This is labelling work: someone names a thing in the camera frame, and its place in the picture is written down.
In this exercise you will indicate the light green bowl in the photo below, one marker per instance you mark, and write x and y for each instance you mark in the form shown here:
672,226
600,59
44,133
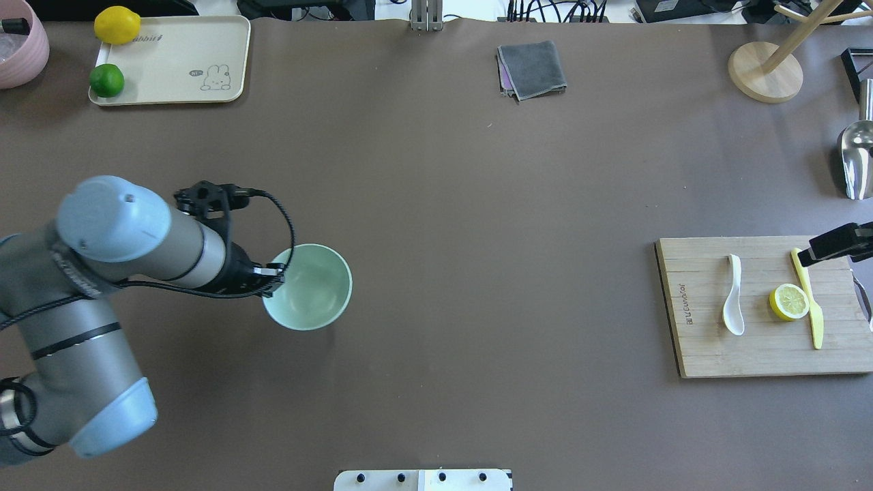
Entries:
316,289

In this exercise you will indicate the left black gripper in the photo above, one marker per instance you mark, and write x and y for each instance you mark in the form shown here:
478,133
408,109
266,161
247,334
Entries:
239,271

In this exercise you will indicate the grey folded cloth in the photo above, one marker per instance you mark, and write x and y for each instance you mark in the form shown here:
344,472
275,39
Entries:
527,71

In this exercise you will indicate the white ceramic spoon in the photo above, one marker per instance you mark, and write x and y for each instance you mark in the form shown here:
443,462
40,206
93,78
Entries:
731,310

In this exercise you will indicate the wooden mug stand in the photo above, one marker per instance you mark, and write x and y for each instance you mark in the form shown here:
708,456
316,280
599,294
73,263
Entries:
770,73

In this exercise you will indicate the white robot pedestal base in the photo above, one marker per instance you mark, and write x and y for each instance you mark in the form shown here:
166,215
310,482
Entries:
425,479

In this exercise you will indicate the bamboo cutting board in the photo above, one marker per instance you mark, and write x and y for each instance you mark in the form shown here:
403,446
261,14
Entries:
696,280

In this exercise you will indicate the metal scoop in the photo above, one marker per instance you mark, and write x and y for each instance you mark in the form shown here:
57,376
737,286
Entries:
855,143

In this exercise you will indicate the green lime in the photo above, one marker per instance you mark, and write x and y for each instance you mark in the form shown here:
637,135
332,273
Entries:
106,80

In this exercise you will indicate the yellow plastic knife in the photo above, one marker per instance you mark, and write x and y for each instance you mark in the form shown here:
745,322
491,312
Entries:
816,314

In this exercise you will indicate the pink bowl with ice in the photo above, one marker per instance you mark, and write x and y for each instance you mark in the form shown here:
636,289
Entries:
26,62

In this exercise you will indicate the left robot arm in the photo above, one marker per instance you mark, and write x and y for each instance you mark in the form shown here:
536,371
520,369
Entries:
87,390

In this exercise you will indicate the yellow lemon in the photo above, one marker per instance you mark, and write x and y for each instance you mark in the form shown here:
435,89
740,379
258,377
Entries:
117,25

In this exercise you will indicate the lemon half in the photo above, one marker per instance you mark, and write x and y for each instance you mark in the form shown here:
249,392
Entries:
789,302

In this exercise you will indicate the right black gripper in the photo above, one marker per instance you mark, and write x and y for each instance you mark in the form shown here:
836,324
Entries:
837,244

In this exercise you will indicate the cream tray with rabbit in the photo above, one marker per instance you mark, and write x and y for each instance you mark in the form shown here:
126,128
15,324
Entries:
183,59

